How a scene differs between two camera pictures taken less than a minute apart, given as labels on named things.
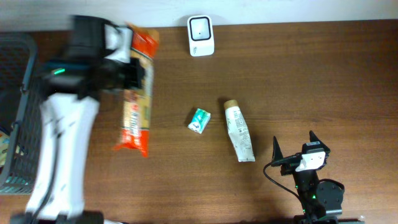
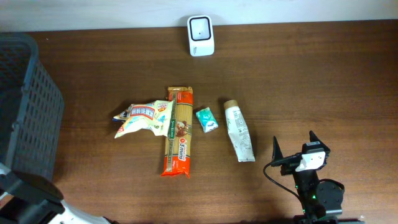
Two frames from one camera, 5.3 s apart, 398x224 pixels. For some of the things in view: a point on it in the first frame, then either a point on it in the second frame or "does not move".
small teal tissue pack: [199, 121] to [207, 119]
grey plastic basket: [20, 101] does not move
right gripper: [277, 153] does not move
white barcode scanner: [201, 35] does not move
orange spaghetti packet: [137, 114] to [178, 149]
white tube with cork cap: [239, 132] does not move
